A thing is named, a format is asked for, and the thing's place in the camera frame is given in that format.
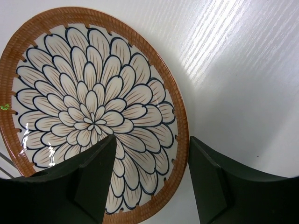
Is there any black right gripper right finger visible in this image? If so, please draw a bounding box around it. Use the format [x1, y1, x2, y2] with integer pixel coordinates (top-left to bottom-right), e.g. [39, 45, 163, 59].
[188, 136, 299, 224]

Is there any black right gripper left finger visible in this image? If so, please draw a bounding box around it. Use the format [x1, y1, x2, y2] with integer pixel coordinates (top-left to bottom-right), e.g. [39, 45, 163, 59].
[0, 135, 116, 224]

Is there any floral plate brown rim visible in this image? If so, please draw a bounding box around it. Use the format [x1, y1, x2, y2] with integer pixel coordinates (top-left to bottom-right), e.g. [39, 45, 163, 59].
[0, 7, 189, 224]

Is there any grey wire dish rack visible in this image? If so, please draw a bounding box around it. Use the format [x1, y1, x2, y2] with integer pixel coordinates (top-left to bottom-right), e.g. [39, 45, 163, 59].
[0, 153, 20, 179]

